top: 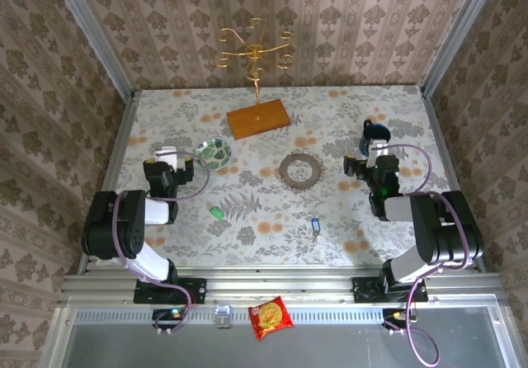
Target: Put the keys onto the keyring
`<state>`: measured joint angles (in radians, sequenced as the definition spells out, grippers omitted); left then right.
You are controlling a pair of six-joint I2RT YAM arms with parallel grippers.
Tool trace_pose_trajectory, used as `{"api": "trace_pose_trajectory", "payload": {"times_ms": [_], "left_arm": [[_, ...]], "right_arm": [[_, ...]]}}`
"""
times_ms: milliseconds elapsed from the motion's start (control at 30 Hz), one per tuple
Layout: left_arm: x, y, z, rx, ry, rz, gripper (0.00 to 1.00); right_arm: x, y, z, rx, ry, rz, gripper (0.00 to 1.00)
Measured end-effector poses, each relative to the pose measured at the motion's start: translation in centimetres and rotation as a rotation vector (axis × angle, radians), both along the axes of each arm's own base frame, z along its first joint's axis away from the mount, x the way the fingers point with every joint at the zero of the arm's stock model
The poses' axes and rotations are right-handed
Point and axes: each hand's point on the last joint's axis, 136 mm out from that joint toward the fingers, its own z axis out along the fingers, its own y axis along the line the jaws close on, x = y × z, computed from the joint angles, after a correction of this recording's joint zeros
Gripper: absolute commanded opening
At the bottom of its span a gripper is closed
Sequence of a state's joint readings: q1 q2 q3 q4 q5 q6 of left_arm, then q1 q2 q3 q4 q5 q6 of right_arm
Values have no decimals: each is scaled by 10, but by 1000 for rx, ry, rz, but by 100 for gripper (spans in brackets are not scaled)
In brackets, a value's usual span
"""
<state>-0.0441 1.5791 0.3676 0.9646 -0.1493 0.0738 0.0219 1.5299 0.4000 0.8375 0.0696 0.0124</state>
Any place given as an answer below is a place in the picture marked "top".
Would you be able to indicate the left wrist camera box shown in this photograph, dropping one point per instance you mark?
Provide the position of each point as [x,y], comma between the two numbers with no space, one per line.
[166,157]

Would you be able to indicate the blue mug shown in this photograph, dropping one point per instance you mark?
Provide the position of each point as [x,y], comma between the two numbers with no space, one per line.
[373,130]

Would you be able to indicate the aluminium frame post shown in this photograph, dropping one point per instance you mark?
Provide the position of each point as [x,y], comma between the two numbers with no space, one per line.
[95,34]
[458,34]

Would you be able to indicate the grey metal shelf panel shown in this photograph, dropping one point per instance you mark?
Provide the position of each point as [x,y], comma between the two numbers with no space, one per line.
[330,347]

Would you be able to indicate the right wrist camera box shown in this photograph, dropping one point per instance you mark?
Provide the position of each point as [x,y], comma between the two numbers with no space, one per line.
[378,150]

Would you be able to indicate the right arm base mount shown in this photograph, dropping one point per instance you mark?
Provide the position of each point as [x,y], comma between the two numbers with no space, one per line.
[367,289]

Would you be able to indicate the aluminium mounting rail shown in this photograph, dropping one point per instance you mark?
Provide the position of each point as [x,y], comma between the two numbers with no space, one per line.
[280,285]

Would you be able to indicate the green leaf pattern bowl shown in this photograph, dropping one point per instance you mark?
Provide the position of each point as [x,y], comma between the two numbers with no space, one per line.
[214,153]

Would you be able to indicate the green key tag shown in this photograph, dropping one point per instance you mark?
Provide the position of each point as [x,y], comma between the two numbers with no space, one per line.
[216,213]

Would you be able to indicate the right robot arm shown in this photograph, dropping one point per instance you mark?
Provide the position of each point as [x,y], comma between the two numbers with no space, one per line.
[445,227]

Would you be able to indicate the floral tablecloth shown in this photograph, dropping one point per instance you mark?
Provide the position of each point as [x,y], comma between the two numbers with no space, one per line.
[268,219]

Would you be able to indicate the aluminium table side rail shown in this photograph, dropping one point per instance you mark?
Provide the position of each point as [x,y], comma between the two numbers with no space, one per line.
[443,157]
[119,145]

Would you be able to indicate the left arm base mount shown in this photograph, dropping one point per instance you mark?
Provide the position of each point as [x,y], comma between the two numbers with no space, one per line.
[194,291]

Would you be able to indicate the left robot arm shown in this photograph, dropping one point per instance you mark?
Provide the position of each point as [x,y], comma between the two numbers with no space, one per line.
[123,227]

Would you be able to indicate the red snack packet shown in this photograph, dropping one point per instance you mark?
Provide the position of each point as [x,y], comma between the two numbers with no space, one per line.
[270,316]

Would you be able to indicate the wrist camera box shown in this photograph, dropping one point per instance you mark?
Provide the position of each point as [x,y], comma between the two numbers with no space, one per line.
[378,150]
[166,157]

